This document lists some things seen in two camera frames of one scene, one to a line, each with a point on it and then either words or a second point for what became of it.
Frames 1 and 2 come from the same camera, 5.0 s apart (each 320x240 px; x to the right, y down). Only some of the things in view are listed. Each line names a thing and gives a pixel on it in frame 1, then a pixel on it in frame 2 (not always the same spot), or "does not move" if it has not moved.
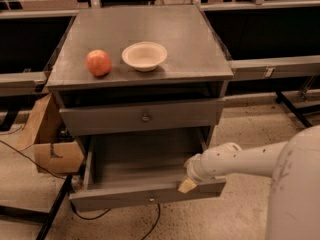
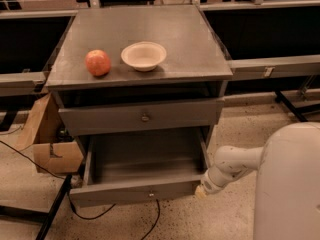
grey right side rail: (261, 68) does not move
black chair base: (298, 111) does not move
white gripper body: (192, 167) to (209, 184)
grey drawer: (140, 168) does not move
